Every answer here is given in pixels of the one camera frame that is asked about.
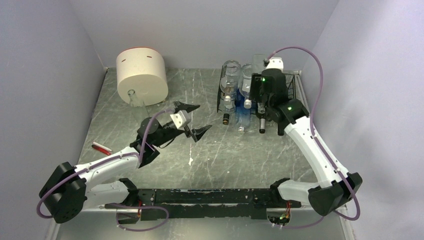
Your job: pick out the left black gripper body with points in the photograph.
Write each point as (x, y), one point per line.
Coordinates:
(170, 134)

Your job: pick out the olive wine bottle white label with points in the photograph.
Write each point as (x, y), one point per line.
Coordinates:
(281, 129)

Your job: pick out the clear bottle white cap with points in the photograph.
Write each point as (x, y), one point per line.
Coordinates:
(229, 80)

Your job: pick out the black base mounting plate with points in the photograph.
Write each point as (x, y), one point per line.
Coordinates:
(206, 203)

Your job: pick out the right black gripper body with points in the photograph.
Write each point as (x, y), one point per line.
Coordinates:
(256, 87)

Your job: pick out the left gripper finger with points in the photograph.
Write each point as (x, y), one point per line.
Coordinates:
(197, 134)
(180, 106)

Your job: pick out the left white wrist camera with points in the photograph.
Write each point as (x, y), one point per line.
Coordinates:
(180, 119)

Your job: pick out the clear bottle black gold label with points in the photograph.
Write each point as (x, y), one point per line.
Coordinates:
(227, 108)

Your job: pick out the dark green wine bottle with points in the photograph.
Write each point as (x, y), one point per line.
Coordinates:
(261, 115)

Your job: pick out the clear bottle silver cap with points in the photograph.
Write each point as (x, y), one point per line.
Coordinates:
(244, 85)

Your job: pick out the cream cylindrical container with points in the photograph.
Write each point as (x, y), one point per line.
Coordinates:
(142, 69)

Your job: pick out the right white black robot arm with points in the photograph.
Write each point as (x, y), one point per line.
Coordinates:
(335, 185)

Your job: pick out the clear open-neck glass bottle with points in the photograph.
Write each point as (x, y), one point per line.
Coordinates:
(257, 63)

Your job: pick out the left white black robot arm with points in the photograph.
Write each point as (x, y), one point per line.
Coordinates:
(73, 188)

